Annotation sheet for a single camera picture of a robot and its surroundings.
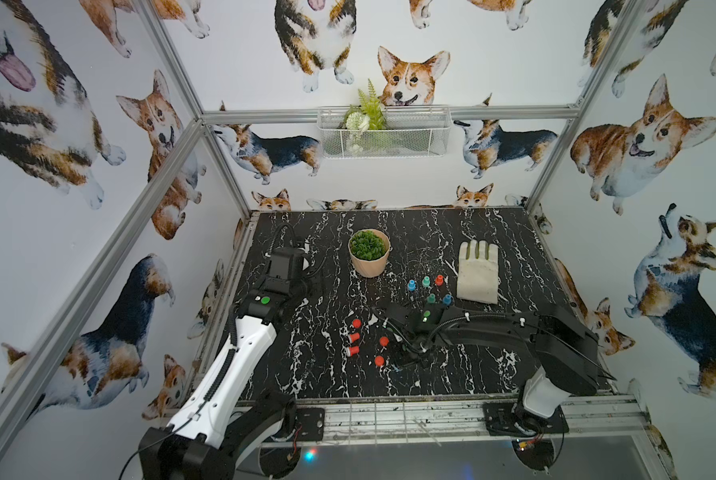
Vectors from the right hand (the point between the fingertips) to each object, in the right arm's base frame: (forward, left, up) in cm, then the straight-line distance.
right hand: (394, 365), depth 79 cm
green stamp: (+27, -11, -2) cm, 29 cm away
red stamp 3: (+5, +11, -3) cm, 13 cm away
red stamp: (+28, -16, -3) cm, 32 cm away
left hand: (+19, +19, +18) cm, 33 cm away
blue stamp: (+26, -7, -3) cm, 27 cm away
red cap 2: (+7, +3, -2) cm, 8 cm away
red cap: (+2, +4, -4) cm, 6 cm away
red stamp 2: (+9, +11, -3) cm, 15 cm away
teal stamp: (+21, -12, -3) cm, 25 cm away
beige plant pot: (+33, +7, +7) cm, 35 cm away
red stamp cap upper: (+13, +11, -3) cm, 18 cm away
